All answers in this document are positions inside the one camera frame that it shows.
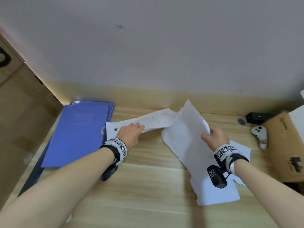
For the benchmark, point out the white sheet in box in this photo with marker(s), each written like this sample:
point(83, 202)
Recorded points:
point(298, 121)

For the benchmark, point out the white object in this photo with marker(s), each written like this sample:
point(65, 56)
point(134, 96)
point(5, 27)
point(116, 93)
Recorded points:
point(302, 94)

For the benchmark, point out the large plain cardboard box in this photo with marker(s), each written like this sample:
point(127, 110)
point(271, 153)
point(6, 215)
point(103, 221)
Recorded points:
point(21, 111)

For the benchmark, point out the printed brown cardboard box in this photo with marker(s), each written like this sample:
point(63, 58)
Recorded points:
point(285, 151)

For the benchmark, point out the wristband with markers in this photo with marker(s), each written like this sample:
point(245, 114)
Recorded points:
point(120, 149)
point(228, 154)

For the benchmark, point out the large white torn paper sheet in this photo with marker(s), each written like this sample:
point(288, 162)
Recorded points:
point(187, 140)

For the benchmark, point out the person's right thumb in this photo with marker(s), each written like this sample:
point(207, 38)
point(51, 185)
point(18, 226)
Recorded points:
point(205, 136)

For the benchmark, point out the right wristband with markers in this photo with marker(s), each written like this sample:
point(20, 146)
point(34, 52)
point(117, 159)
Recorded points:
point(228, 154)

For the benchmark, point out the white handheld controller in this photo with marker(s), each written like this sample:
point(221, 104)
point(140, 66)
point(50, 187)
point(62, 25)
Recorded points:
point(260, 136)

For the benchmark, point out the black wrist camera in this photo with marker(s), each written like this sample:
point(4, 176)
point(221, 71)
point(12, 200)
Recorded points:
point(108, 173)
point(217, 176)

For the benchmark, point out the blue file folder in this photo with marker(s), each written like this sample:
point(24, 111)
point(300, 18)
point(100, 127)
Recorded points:
point(76, 135)

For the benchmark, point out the person's right hand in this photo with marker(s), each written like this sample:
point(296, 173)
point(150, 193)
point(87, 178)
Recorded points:
point(217, 140)

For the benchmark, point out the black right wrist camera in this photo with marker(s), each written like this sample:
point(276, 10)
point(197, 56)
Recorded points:
point(217, 176)

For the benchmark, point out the left wristband with markers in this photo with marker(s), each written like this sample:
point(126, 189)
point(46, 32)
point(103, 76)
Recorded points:
point(120, 149)

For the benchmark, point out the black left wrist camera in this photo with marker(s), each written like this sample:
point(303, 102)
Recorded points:
point(108, 173)

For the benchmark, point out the black device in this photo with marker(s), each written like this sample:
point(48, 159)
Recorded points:
point(257, 118)

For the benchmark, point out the person's left hand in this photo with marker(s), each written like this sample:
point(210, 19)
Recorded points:
point(128, 136)

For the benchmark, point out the person's left fingers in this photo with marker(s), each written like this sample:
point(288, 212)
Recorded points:
point(136, 127)

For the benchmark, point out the white printed paper sheet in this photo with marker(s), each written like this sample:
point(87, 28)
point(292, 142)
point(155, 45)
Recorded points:
point(154, 119)

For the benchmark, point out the person's right forearm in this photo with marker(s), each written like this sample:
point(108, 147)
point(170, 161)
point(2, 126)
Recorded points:
point(268, 194)

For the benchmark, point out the small white paper scrap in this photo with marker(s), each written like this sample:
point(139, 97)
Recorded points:
point(68, 218)

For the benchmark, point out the person's left forearm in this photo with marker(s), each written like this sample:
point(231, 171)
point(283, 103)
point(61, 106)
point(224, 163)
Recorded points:
point(59, 187)

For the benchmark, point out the grey round table cap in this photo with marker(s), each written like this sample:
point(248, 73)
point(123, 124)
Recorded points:
point(241, 121)

